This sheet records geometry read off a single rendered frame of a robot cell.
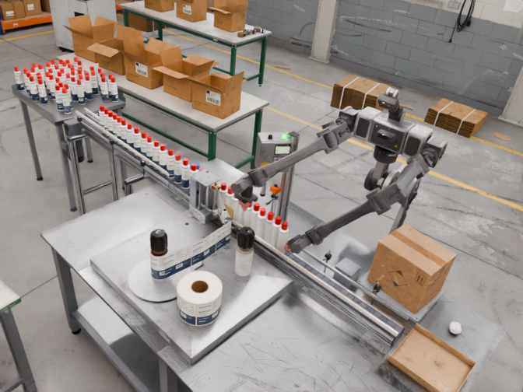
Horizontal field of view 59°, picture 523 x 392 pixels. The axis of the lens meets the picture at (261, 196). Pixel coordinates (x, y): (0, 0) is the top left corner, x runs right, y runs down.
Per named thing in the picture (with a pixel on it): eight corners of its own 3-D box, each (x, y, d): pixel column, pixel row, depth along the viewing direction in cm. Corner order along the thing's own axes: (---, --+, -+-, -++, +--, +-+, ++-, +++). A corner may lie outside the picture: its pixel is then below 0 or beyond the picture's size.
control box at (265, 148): (254, 163, 245) (257, 132, 235) (285, 162, 249) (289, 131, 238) (257, 174, 237) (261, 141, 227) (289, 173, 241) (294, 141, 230)
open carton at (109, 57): (86, 69, 461) (82, 31, 440) (119, 58, 494) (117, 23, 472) (114, 79, 447) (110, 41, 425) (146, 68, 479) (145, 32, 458)
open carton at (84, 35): (64, 56, 485) (58, 19, 464) (98, 47, 516) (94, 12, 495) (89, 66, 468) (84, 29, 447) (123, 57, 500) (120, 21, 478)
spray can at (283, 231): (273, 251, 251) (278, 222, 239) (280, 247, 254) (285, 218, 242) (280, 257, 248) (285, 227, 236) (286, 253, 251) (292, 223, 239)
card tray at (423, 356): (386, 359, 206) (388, 354, 204) (413, 327, 223) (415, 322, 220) (449, 405, 191) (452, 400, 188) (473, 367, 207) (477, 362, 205)
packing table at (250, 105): (65, 124, 525) (54, 57, 481) (122, 104, 580) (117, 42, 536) (210, 204, 428) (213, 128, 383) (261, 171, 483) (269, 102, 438)
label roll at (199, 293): (188, 332, 202) (188, 310, 194) (170, 301, 216) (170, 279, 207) (228, 316, 212) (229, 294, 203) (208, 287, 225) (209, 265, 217)
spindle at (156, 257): (147, 276, 225) (144, 231, 209) (162, 267, 231) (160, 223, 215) (158, 286, 221) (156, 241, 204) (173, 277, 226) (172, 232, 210)
